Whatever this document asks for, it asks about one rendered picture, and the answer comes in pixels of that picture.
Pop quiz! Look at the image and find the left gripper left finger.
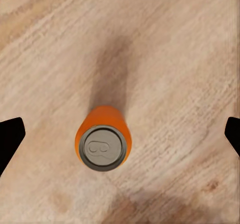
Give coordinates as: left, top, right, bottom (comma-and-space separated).
0, 117, 26, 176

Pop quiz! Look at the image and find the can of soda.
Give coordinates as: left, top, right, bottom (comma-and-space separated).
74, 105, 132, 172

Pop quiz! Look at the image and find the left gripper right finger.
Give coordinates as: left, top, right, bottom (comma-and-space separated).
224, 116, 240, 156

